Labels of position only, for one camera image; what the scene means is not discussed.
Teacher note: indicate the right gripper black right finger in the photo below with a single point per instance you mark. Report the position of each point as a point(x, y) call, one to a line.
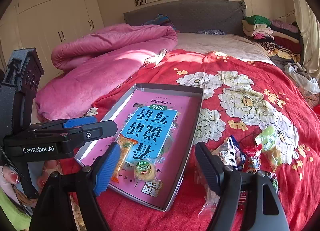
point(263, 210)

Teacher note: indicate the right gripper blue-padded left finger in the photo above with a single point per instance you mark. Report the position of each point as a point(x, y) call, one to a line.
point(53, 210)

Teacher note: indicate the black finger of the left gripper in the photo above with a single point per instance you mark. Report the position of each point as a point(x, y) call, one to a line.
point(93, 131)

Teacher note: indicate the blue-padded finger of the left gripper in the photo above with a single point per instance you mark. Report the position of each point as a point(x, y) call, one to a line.
point(77, 121)

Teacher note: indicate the red cartoon snack packet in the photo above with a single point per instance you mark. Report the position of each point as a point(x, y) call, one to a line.
point(253, 158)

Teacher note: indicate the clear nut bar packet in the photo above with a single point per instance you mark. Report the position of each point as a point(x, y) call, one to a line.
point(211, 198)

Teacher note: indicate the orange cracker packet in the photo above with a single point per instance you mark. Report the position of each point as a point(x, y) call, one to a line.
point(125, 146)

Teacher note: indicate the blue oreo packet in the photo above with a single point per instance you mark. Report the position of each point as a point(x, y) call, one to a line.
point(230, 153)

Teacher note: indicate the light green milk candy bag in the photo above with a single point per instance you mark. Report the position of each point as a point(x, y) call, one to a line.
point(269, 140)

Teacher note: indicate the clear round cake packet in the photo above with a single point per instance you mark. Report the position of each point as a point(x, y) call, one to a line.
point(145, 170)

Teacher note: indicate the snickers bar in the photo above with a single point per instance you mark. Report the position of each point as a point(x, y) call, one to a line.
point(242, 200)

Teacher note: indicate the black green pea packet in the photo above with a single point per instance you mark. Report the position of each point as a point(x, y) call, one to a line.
point(274, 180)

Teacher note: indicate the left hand red nails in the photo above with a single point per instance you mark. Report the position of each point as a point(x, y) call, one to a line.
point(39, 173)

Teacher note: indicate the pink duvet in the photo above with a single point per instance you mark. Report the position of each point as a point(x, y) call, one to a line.
point(96, 64)

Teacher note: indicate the grey tray with pink book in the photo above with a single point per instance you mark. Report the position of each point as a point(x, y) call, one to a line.
point(163, 119)

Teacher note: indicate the red floral bedspread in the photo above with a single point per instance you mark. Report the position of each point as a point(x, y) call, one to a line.
point(240, 99)

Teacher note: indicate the cream wardrobe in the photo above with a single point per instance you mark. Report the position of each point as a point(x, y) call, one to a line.
point(45, 24)

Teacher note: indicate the red plastic bag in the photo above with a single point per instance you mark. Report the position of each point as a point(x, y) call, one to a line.
point(316, 110)

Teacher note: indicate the striped pillow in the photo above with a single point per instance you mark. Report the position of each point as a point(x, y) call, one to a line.
point(161, 20)

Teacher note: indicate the white plastic bag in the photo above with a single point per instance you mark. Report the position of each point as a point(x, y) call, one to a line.
point(307, 82)

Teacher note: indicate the beige bed sheet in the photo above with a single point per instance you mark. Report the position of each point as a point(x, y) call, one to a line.
point(232, 45)

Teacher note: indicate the stack of folded clothes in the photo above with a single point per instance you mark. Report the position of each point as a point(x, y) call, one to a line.
point(277, 38)

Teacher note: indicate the grey headboard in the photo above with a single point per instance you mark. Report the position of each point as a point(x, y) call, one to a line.
point(190, 16)

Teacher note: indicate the cream curtain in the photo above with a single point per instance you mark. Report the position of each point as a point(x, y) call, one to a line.
point(309, 29)

